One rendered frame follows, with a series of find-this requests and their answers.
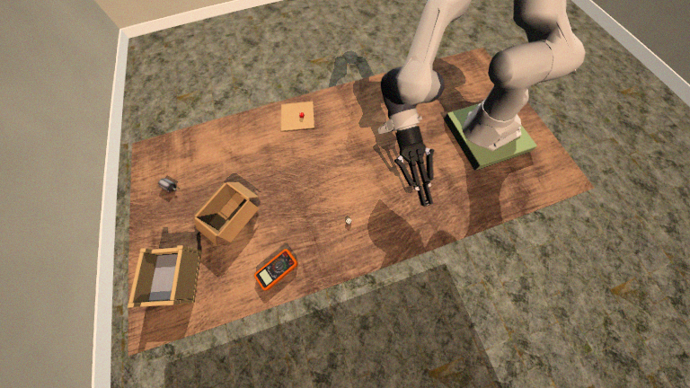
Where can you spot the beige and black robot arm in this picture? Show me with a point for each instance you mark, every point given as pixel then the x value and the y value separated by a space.
pixel 553 51

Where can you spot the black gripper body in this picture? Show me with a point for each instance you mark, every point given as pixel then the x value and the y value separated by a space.
pixel 406 140

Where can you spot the orange digital multimeter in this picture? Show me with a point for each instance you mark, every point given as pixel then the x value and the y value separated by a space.
pixel 271 273

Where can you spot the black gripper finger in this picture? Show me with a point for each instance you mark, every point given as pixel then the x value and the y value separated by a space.
pixel 414 181
pixel 428 176

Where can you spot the orange flat mat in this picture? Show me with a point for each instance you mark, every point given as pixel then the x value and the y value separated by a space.
pixel 290 119

